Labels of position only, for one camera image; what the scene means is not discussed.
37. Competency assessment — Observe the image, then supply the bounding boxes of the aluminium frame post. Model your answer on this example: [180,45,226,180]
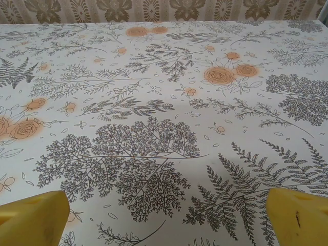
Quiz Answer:
[315,0,328,26]

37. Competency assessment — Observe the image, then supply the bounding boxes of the floral patterned tablecloth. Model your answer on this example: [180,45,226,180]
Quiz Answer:
[0,19,328,246]

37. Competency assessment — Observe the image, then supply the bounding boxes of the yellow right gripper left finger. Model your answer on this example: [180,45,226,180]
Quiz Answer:
[0,190,70,246]

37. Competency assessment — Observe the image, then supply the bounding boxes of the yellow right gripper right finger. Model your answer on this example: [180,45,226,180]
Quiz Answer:
[266,188,328,246]

